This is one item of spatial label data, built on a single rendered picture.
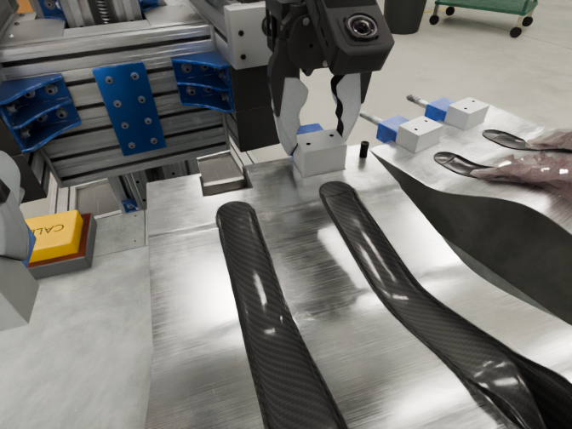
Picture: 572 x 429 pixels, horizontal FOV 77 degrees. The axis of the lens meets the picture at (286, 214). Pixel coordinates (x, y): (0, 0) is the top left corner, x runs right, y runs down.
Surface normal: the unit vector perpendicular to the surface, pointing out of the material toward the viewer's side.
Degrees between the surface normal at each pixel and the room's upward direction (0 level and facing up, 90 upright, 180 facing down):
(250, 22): 90
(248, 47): 90
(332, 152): 92
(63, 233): 0
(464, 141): 0
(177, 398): 27
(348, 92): 90
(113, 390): 0
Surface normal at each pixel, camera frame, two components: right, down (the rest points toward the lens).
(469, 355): -0.18, -0.95
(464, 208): -0.83, 0.38
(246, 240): -0.09, -0.69
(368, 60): 0.24, 0.92
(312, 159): 0.29, 0.66
